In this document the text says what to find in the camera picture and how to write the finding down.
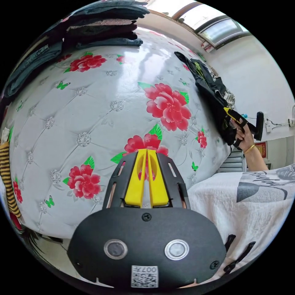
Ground person's body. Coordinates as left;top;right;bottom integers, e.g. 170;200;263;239
187;163;295;278

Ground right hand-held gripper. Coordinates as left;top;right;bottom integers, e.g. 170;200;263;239
223;107;257;148

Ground person's right hand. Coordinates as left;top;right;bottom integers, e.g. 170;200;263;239
235;125;254;152

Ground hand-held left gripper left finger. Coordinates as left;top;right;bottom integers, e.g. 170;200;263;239
124;149;147;207

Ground pile of clothes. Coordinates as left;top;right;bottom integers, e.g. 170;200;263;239
4;4;151;98

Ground black pants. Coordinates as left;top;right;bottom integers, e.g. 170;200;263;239
174;51;241;147

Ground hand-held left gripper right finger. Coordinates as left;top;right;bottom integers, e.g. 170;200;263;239
147;149;170;207

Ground yellow black striped garment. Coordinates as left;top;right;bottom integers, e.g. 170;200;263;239
0;142;22;219

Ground person's right forearm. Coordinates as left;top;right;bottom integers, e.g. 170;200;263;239
244;144;269;172

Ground window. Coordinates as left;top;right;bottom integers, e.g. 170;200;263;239
147;2;252;50

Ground bed with flower printed sheet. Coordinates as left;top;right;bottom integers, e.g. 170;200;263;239
0;27;234;241

